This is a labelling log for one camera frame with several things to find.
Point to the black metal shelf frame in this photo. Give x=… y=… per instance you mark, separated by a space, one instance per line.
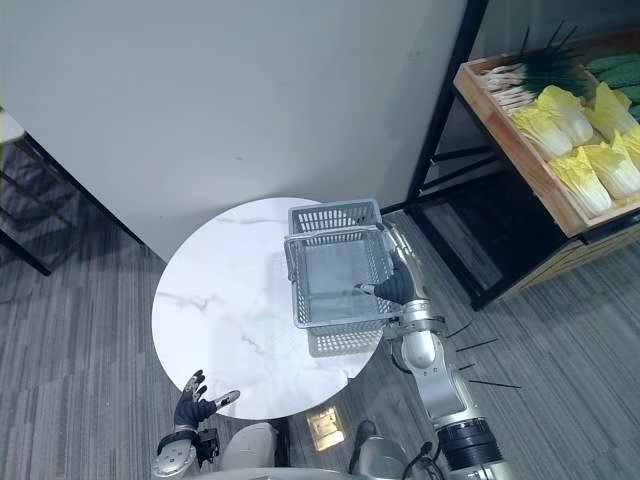
x=440 y=125

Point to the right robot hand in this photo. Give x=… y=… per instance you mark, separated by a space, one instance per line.
x=397 y=287

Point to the silver robot leg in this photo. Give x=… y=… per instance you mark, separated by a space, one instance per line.
x=377 y=452
x=250 y=445

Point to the wooden shelf base box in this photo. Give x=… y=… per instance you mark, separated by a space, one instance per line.
x=575 y=260

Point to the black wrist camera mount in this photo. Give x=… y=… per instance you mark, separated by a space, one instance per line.
x=208 y=444

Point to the brass floor socket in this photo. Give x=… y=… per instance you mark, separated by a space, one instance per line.
x=326 y=426

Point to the green onion bunch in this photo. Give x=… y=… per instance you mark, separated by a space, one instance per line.
x=545 y=70

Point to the grey plastic shopping basket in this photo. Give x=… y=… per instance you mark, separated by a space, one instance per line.
x=340 y=280

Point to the silver robot right leg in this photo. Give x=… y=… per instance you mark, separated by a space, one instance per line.
x=377 y=452

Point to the wooden vegetable crate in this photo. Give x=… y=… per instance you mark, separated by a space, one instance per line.
x=525 y=160

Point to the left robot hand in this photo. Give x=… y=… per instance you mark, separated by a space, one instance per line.
x=192 y=410

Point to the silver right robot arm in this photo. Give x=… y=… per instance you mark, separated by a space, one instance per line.
x=450 y=395

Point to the silver robot left leg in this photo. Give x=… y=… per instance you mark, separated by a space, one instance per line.
x=250 y=445

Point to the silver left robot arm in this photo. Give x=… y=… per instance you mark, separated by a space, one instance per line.
x=175 y=452

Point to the green cucumbers pile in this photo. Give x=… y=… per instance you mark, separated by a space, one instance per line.
x=617 y=70

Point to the black metal rack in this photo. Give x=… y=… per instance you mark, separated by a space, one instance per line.
x=30 y=220

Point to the round white marble table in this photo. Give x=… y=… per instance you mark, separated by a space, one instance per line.
x=225 y=300

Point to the yellow napa cabbage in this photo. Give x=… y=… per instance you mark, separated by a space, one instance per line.
x=567 y=117
x=607 y=112
x=582 y=182
x=617 y=172
x=545 y=132

